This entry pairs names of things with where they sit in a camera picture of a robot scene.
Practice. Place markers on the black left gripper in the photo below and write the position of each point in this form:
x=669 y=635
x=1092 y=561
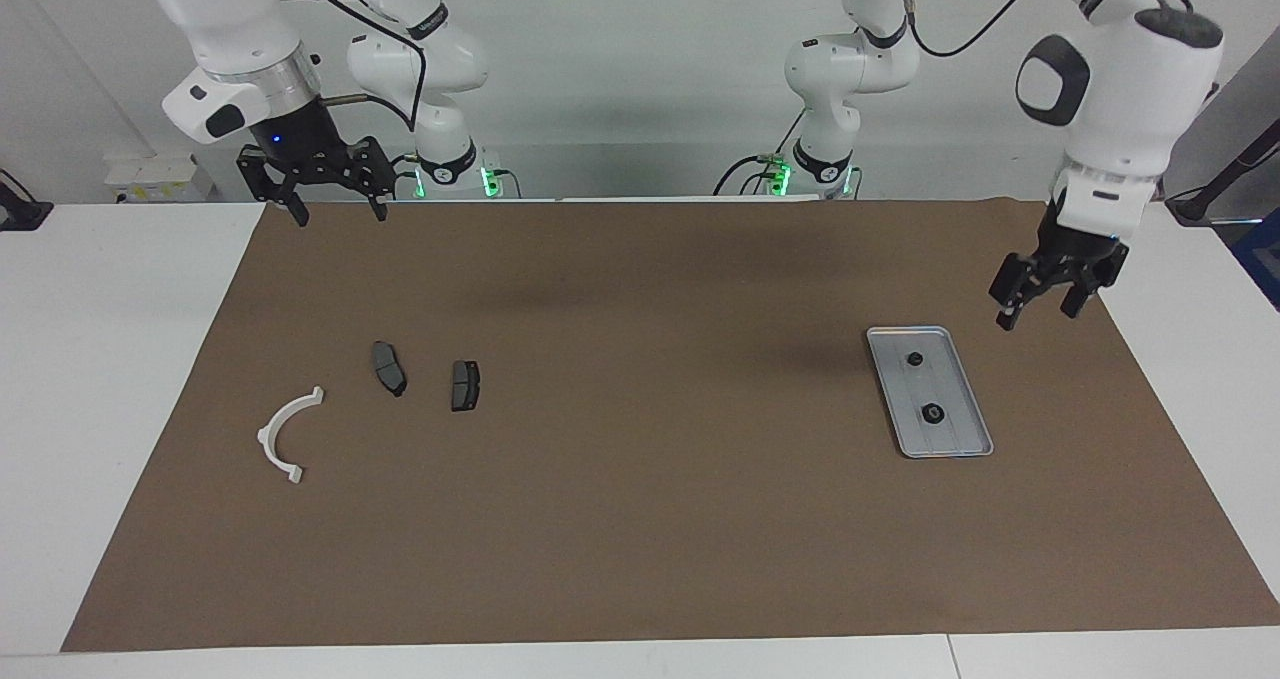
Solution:
x=1075 y=254

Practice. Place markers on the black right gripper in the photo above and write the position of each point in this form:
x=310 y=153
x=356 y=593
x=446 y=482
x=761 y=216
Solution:
x=305 y=154

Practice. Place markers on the black bearing gear silver centre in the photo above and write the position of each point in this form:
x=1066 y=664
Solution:
x=933 y=414

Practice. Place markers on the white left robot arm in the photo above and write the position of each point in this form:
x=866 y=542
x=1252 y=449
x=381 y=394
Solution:
x=1120 y=89

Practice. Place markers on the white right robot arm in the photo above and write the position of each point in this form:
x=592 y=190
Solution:
x=240 y=39

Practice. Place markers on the silver ribbed metal tray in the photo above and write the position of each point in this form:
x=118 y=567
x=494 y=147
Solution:
x=950 y=389

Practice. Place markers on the white power strip box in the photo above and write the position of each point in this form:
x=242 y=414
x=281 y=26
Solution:
x=150 y=179

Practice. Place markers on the dark brake pad with tab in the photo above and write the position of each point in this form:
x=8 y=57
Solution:
x=388 y=369

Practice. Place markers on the black angled pole stand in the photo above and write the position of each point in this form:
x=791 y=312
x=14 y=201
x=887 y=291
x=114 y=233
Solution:
x=1225 y=174

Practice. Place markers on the blue box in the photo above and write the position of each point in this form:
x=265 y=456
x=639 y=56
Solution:
x=1262 y=259

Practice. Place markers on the dark rectangular brake pad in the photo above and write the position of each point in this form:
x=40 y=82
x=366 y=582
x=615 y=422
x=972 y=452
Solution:
x=465 y=386

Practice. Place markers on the black clamp stand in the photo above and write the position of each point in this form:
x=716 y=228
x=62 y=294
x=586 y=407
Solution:
x=20 y=214

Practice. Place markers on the brown table mat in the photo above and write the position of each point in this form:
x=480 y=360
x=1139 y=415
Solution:
x=640 y=519

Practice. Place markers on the white semicircular bracket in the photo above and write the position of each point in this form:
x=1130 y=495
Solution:
x=268 y=444

